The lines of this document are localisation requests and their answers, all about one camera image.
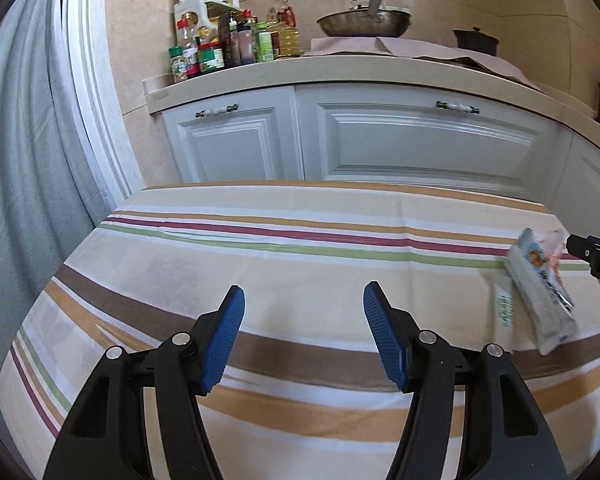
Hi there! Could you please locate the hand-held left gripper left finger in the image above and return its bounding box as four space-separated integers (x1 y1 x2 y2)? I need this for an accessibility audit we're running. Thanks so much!
42 285 247 480

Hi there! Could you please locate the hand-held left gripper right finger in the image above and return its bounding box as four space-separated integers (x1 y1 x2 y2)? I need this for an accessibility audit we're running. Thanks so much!
362 281 568 480

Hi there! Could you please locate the silver snack packet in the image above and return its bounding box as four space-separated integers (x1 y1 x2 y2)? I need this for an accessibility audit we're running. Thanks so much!
505 228 579 356

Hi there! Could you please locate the clear red printed wrapper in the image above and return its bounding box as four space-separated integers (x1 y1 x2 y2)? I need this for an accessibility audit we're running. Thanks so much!
539 230 570 273

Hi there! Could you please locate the striped tablecloth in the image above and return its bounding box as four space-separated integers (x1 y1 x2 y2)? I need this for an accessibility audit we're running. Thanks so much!
0 180 600 480

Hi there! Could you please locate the narrow white cabinet door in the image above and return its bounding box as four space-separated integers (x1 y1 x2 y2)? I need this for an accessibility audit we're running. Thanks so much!
555 130 600 246
162 87 301 184

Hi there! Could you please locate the small green white sachet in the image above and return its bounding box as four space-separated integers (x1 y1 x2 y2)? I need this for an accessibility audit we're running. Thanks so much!
493 280 517 332

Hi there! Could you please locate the wide white cabinet door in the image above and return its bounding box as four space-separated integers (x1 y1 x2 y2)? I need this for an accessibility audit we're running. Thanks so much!
296 85 567 201

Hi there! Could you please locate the black cooking pot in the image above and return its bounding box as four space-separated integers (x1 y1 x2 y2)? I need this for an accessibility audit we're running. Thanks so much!
453 26 501 57

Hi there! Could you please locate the grey curtain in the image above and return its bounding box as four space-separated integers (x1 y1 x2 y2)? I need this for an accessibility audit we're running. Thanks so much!
0 0 117 461

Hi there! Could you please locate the beige stove cover cloth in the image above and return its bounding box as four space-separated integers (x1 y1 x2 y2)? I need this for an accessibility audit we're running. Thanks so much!
300 35 544 92

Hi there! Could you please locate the beige kitchen countertop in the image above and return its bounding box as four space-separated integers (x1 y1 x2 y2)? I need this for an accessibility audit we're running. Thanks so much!
141 55 600 148

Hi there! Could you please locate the cluster of condiment bottles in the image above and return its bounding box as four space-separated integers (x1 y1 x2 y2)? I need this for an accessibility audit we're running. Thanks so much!
167 0 273 83

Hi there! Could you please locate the large cooking oil jug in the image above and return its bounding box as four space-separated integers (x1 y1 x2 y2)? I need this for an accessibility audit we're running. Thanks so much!
266 0 301 59

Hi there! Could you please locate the metal wok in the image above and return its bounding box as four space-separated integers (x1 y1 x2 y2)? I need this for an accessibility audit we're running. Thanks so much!
316 7 412 39

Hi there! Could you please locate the white shelf rack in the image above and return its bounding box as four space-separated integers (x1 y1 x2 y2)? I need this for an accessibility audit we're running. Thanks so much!
174 0 246 31

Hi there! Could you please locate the white door frame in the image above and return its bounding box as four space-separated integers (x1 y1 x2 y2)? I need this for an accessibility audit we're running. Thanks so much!
55 0 147 211

